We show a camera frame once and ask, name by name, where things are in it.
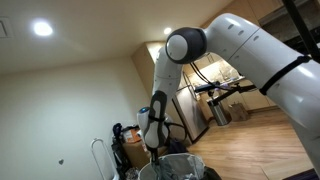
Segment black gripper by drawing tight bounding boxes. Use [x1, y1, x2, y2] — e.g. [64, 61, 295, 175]
[148, 146, 161, 165]

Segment white fabric laundry bag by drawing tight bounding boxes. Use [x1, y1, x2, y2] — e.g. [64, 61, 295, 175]
[137, 152, 206, 180]

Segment black bag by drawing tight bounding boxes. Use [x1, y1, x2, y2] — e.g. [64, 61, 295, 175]
[110, 122, 131, 178]

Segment brown paper bag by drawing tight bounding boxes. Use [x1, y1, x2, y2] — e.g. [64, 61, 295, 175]
[228, 102, 250, 122]

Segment brown cardboard box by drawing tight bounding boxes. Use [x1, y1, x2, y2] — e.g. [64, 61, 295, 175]
[121, 128, 169, 170]

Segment orange box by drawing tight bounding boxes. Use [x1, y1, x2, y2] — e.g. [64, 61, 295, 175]
[122, 128, 143, 144]

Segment steel refrigerator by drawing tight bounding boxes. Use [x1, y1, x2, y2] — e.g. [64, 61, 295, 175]
[171, 71, 210, 144]

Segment white metal tube rack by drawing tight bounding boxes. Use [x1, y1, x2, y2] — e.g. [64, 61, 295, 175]
[89, 137, 119, 180]

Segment dark green garment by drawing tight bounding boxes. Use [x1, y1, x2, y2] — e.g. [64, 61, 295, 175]
[203, 165, 224, 180]

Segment steel trash can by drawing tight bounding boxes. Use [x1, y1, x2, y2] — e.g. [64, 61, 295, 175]
[206, 98, 229, 127]

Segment tall wooden cabinet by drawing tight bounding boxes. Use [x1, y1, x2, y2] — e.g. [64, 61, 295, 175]
[130, 41, 168, 111]

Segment wooden kitchen base cabinets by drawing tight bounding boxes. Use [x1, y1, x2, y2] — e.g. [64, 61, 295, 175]
[238, 78, 279, 111]

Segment purple mat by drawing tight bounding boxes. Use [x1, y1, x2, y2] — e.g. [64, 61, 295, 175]
[281, 167, 319, 180]

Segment large round ceiling light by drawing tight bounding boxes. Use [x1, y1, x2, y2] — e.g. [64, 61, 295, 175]
[32, 19, 54, 37]

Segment black pole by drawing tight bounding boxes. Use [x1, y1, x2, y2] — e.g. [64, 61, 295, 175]
[282, 0, 320, 64]

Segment black stereo camera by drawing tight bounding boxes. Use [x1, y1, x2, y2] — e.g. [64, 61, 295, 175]
[194, 83, 222, 93]

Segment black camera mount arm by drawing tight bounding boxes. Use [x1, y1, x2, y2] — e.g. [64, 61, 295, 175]
[211, 83, 258, 103]

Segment black arm strap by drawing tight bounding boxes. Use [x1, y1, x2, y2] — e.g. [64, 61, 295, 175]
[259, 54, 313, 97]

